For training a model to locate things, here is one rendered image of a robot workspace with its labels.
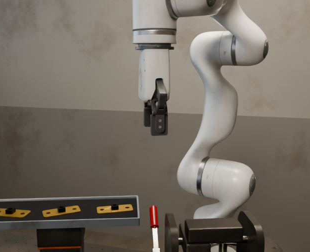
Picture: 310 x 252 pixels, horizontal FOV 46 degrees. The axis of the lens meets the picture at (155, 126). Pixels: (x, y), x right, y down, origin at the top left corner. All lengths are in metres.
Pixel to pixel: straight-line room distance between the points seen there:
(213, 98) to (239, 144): 1.80
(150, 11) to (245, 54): 0.45
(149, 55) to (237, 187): 0.52
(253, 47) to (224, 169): 0.35
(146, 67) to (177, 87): 2.20
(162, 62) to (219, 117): 0.43
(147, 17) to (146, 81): 0.11
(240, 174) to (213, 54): 0.35
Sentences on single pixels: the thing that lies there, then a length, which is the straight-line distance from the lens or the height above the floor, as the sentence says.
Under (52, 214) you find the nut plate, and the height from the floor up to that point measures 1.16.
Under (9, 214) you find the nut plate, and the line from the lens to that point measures 0.92.
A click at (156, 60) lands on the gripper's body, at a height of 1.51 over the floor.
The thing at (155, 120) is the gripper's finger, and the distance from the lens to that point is 0.67.
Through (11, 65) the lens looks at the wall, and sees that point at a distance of 3.50.
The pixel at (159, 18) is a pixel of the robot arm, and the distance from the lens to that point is 0.68.
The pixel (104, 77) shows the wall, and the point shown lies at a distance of 3.05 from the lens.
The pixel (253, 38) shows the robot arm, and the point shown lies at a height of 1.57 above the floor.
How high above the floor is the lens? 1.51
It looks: 10 degrees down
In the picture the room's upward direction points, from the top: straight up
